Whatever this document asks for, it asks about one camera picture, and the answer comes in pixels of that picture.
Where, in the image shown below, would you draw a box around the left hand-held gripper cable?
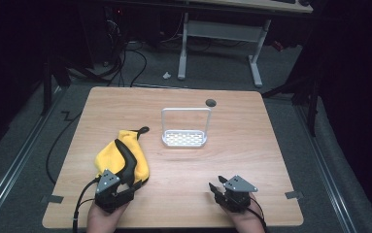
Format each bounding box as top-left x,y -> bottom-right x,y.
72,177 -> 101,233

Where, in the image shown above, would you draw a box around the white-framed desk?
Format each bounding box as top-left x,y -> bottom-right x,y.
173,0 -> 314,88

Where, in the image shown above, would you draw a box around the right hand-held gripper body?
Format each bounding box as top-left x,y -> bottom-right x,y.
217,175 -> 259,214

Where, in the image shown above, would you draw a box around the white towel rack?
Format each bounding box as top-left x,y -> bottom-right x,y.
160,107 -> 213,149

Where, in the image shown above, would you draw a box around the right hand-held gripper cable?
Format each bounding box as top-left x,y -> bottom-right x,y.
245,196 -> 269,233

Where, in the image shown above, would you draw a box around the person's right hand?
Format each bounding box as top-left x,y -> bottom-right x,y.
220,192 -> 267,233

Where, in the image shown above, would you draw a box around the black floor cable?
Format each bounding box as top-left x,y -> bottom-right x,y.
45,110 -> 83,186

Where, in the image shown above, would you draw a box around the yellow cloth with black trim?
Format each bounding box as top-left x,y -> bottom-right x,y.
94,125 -> 151,190

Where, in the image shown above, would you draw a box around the hand-held gripper cable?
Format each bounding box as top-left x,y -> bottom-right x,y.
72,177 -> 101,233
245,196 -> 269,233

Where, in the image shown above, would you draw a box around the bundle of black cables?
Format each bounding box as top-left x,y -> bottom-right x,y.
102,17 -> 149,88

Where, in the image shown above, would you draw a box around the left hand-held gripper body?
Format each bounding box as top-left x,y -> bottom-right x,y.
94,169 -> 135,214

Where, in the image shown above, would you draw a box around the person's left hand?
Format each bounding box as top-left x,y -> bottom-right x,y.
86,202 -> 129,233

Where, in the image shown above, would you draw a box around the black metal stand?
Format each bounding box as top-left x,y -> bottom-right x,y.
40,52 -> 74,117
260,62 -> 324,138

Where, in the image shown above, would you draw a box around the grey tape strip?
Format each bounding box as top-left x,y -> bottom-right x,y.
40,193 -> 65,205
285,190 -> 304,200

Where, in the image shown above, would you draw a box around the metal floor rail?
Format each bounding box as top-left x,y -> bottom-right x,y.
294,104 -> 358,233
0,86 -> 67,233

